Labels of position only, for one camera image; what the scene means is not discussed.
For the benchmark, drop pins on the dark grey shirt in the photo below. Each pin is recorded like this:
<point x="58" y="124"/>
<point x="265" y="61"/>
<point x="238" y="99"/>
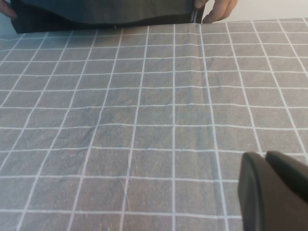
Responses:
<point x="108" y="9"/>

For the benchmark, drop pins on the grey white-checked tablecloth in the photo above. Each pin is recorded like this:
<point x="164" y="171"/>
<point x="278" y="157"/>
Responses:
<point x="144" y="120"/>

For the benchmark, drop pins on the person's right hand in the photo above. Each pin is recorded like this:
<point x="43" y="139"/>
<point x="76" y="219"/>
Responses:
<point x="7" y="10"/>

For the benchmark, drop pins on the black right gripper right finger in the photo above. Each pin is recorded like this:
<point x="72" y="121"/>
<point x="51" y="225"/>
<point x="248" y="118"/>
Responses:
<point x="293" y="175"/>

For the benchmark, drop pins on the person's left hand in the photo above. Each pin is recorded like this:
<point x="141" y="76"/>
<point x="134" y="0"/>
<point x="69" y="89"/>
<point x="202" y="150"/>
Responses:
<point x="222" y="9"/>

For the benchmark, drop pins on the black trousers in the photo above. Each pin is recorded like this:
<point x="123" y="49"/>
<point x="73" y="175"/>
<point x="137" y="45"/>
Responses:
<point x="72" y="26"/>

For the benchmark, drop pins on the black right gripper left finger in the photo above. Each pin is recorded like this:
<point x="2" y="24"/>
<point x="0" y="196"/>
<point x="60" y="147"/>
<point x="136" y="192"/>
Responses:
<point x="260" y="204"/>

